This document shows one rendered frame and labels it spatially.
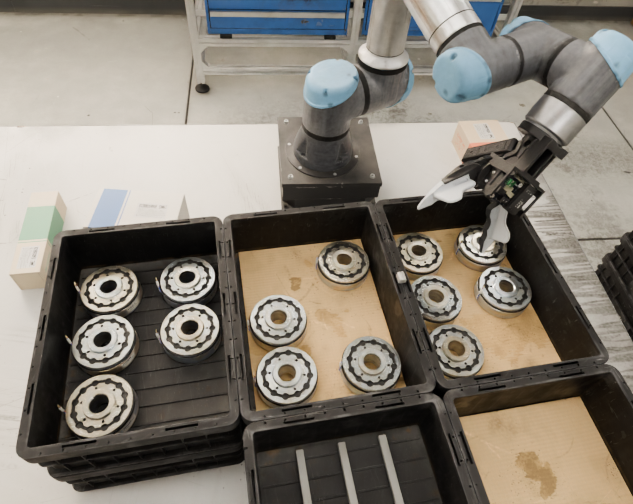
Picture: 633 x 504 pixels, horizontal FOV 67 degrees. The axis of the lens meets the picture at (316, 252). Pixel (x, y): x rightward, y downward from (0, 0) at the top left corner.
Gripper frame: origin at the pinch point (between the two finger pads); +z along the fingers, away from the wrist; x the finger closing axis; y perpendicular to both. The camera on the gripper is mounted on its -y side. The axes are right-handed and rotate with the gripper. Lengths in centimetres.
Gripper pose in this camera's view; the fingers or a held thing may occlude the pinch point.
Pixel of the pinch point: (447, 230)
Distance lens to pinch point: 82.5
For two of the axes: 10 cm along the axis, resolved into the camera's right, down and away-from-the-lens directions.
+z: -5.8, 7.5, 3.1
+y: 1.5, 4.7, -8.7
